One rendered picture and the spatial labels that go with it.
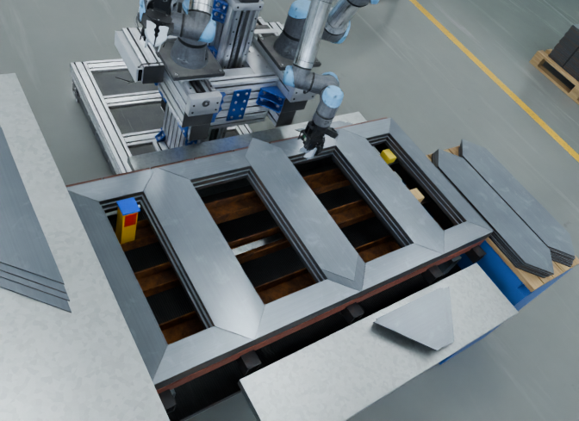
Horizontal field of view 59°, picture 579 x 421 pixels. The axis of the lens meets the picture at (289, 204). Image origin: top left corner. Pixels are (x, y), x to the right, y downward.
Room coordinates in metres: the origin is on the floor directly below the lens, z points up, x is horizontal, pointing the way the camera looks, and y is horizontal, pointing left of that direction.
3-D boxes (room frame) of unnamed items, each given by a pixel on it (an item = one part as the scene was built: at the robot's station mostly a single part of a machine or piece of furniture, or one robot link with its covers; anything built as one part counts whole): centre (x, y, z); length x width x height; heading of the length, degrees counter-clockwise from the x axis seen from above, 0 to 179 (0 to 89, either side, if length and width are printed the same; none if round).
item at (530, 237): (2.00, -0.91, 0.82); 0.80 x 0.40 x 0.06; 51
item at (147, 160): (1.85, 0.20, 0.67); 1.30 x 0.20 x 0.03; 141
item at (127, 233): (1.03, 0.49, 0.78); 0.05 x 0.05 x 0.19; 51
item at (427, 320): (1.21, -0.66, 0.77); 0.45 x 0.20 x 0.04; 141
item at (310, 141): (1.64, 0.03, 1.02); 0.09 x 0.08 x 0.12; 141
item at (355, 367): (1.09, -0.57, 0.74); 1.20 x 0.26 x 0.03; 141
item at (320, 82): (1.74, 0.07, 1.17); 0.11 x 0.11 x 0.08; 17
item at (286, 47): (2.09, 0.29, 1.09); 0.15 x 0.15 x 0.10
